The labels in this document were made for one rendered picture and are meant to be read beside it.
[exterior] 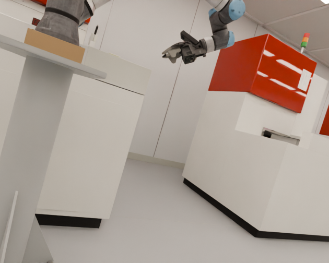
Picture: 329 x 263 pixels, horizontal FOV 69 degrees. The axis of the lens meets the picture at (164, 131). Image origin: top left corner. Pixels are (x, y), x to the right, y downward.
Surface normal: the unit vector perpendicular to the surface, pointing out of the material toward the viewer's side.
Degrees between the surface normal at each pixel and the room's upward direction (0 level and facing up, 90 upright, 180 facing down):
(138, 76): 90
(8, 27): 90
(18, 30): 90
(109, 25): 90
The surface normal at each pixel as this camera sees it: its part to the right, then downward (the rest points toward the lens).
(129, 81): 0.40, 0.17
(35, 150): 0.66, 0.23
